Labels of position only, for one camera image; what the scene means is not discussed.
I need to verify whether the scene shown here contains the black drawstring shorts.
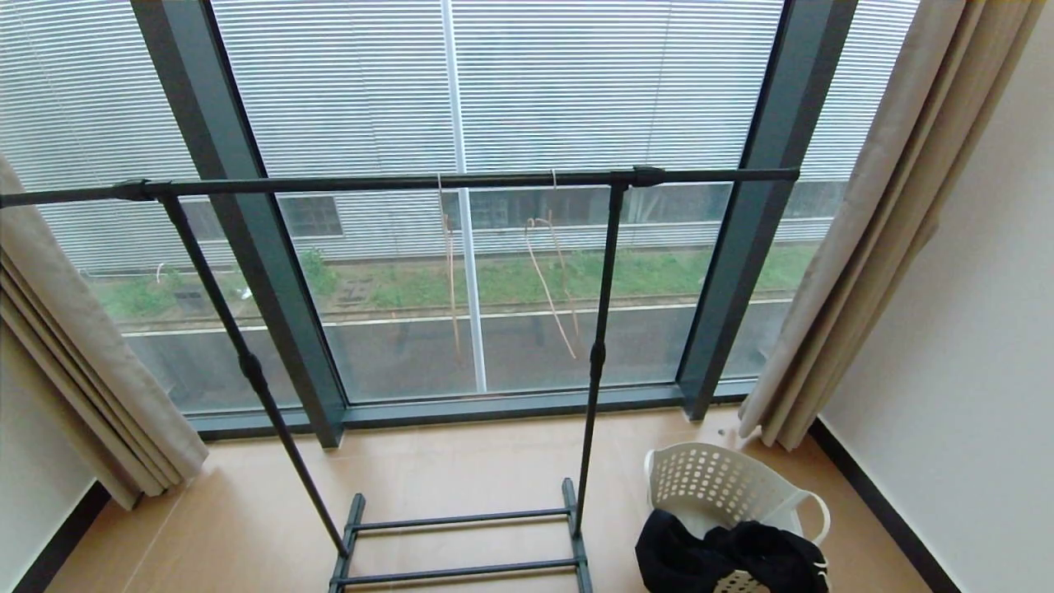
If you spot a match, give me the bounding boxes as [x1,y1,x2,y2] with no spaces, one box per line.
[700,521,831,593]

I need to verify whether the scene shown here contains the pink clothes hanger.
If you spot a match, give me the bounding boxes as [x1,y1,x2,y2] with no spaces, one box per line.
[524,169,581,362]
[435,171,464,367]

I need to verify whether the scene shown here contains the black clothes rack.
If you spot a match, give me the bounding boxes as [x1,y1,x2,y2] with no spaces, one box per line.
[0,166,801,593]

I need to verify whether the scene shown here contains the white laundry basket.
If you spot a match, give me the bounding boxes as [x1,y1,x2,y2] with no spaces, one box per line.
[644,442,832,593]

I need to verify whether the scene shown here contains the window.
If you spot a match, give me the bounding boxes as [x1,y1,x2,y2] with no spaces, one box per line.
[0,0,923,450]

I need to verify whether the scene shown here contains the beige curtain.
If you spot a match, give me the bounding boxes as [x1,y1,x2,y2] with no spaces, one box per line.
[737,0,1048,452]
[0,152,209,511]

